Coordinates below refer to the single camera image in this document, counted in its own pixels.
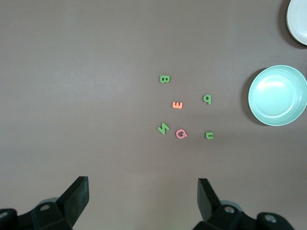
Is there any pale green round plate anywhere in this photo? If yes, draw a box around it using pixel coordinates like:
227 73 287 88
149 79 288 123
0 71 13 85
248 65 307 127

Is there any pink foam letter Q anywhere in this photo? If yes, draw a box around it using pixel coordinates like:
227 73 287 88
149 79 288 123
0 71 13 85
175 128 189 139

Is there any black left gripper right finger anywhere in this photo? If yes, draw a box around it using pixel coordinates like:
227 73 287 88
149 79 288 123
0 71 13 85
194 178 242 230

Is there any beige round plate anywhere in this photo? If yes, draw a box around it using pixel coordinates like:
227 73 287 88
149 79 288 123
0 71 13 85
286 0 307 46

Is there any green foam letter N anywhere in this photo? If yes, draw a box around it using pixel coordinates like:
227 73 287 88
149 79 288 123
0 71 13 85
157 122 171 135

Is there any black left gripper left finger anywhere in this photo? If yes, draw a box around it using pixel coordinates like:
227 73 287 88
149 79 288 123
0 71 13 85
32 176 90 230

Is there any brown table cover sheet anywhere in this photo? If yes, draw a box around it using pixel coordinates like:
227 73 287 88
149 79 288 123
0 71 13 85
0 0 307 230

